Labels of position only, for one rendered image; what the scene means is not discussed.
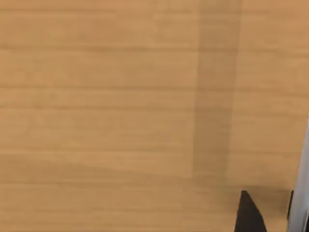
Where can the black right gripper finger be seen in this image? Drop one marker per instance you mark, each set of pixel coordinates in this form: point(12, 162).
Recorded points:
point(247, 215)

